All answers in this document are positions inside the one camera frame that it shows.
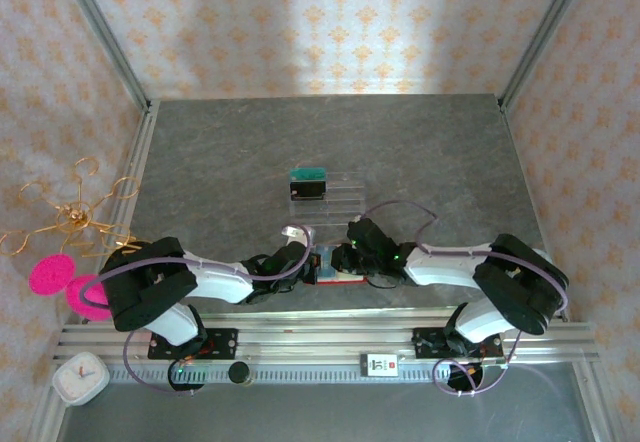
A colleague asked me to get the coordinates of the aluminium table edge rail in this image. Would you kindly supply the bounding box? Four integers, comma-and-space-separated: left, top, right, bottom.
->
498, 99, 619, 442
29, 100, 162, 442

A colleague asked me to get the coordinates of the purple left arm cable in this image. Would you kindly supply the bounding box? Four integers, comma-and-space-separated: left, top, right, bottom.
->
79, 224, 316, 396

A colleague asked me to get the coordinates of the grey slotted cable duct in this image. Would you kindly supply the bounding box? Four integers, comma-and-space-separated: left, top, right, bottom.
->
107, 366, 451, 386

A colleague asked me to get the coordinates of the gold wire ornament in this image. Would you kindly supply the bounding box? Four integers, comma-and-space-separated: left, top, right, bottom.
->
0, 156, 141, 259

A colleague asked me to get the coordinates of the red card holder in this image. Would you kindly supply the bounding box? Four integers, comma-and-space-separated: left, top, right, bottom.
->
314, 244, 366, 288

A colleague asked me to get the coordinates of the white square clock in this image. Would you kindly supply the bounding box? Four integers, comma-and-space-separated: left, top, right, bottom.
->
52, 351, 110, 407

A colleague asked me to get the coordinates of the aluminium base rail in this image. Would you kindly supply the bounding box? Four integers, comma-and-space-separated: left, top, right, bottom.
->
54, 306, 599, 366

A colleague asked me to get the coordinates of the aluminium frame post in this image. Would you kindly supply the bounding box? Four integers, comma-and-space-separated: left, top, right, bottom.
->
52, 0, 154, 113
499, 0, 596, 111

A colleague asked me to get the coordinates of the thick pink sponge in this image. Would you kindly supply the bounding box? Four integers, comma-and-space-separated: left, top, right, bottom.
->
67, 274, 114, 322

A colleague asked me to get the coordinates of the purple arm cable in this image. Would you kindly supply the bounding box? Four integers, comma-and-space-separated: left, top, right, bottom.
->
79, 224, 316, 396
349, 200, 571, 398

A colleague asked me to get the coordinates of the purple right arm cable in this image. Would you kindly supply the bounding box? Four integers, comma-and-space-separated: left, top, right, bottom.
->
349, 200, 571, 398

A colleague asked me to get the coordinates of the black round knob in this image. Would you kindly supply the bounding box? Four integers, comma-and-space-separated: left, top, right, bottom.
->
228, 361, 251, 386

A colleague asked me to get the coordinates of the white label tag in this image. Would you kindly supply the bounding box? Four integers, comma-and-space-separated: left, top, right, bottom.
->
360, 353, 399, 377

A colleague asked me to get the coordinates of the clear acrylic card stand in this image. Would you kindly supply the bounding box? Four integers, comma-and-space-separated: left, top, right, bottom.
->
288, 169, 366, 229

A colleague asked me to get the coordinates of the black credit card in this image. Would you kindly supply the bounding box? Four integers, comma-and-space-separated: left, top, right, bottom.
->
289, 177, 328, 201

